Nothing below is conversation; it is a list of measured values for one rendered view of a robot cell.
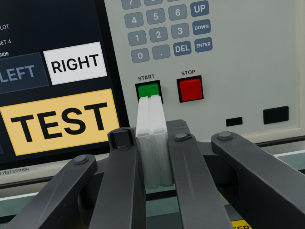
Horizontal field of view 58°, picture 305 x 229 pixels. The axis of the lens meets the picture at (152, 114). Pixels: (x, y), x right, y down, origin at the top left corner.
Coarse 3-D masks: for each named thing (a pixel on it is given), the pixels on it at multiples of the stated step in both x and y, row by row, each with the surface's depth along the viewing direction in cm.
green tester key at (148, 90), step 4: (148, 84) 25; (152, 84) 25; (156, 84) 25; (140, 88) 25; (144, 88) 25; (148, 88) 25; (152, 88) 25; (156, 88) 25; (140, 92) 25; (144, 92) 25; (148, 92) 25; (152, 92) 25; (156, 92) 25; (140, 96) 25; (144, 96) 25; (148, 96) 25
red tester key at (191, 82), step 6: (180, 84) 25; (186, 84) 25; (192, 84) 25; (198, 84) 25; (186, 90) 25; (192, 90) 25; (198, 90) 25; (186, 96) 25; (192, 96) 25; (198, 96) 25
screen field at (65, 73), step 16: (64, 48) 24; (80, 48) 24; (96, 48) 24; (0, 64) 24; (16, 64) 24; (32, 64) 24; (48, 64) 24; (64, 64) 24; (80, 64) 24; (96, 64) 24; (0, 80) 25; (16, 80) 25; (32, 80) 25; (48, 80) 25; (64, 80) 25
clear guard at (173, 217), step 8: (232, 208) 26; (152, 216) 27; (160, 216) 27; (168, 216) 27; (176, 216) 26; (232, 216) 25; (240, 216) 25; (152, 224) 26; (160, 224) 26; (168, 224) 26; (176, 224) 25
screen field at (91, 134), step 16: (64, 96) 25; (80, 96) 25; (96, 96) 25; (112, 96) 25; (16, 112) 26; (32, 112) 26; (48, 112) 26; (64, 112) 26; (80, 112) 26; (96, 112) 26; (112, 112) 26; (16, 128) 26; (32, 128) 26; (48, 128) 26; (64, 128) 26; (80, 128) 26; (96, 128) 26; (112, 128) 26; (16, 144) 27; (32, 144) 27; (48, 144) 27; (64, 144) 27; (80, 144) 27
